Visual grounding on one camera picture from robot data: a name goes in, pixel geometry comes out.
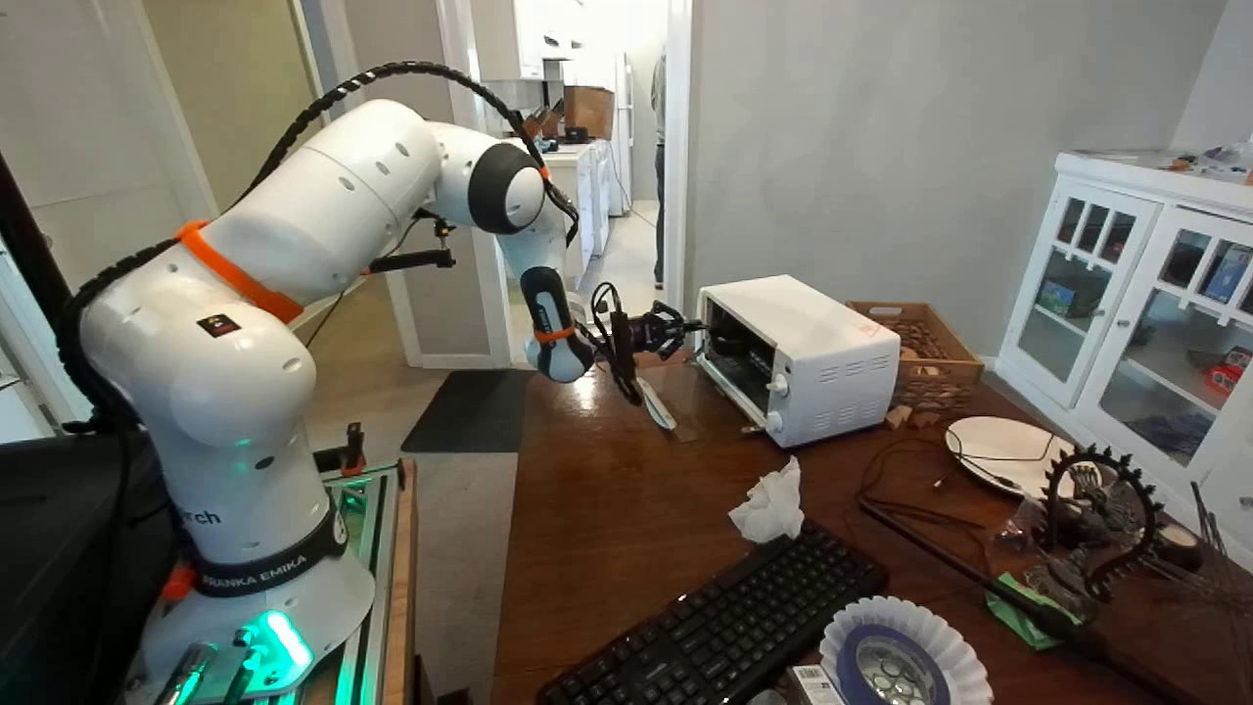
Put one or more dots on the small round wooden object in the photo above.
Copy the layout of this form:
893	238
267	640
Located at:
1181	541

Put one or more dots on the small white labelled box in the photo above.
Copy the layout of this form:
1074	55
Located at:
814	683

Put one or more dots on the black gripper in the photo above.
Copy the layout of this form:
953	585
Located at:
665	331

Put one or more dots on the brown wooden crate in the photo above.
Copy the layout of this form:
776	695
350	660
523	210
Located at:
933	347

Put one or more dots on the white plate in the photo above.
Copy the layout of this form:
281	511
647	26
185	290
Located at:
1006	453

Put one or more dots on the crumpled white tissue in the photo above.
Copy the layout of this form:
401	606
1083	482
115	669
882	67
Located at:
768	507

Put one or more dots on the black floor mat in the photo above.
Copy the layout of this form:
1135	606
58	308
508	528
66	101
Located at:
473	413

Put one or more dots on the white toaster oven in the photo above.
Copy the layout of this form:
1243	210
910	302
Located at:
826	338

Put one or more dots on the black red clamp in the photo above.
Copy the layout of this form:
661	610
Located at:
350	453

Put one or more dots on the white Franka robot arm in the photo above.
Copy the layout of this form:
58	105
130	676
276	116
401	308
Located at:
223	378

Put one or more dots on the dark wooden board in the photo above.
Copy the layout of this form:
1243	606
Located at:
933	503

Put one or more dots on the white glass-door cabinet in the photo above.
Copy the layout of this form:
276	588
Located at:
1151	338

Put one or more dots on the black tripod boom orange band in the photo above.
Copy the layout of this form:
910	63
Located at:
412	259

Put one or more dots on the white kitchen counter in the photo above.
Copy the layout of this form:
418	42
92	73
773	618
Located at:
591	197

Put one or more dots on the black computer keyboard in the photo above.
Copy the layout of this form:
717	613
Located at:
729	628

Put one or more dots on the blue white fluted bowl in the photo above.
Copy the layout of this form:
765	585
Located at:
904	649

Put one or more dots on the brown box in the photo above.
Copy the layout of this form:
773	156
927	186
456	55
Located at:
591	116

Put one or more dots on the black equipment case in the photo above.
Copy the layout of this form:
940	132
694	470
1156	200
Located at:
66	588

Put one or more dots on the green plastic tool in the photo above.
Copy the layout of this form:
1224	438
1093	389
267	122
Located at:
1033	613

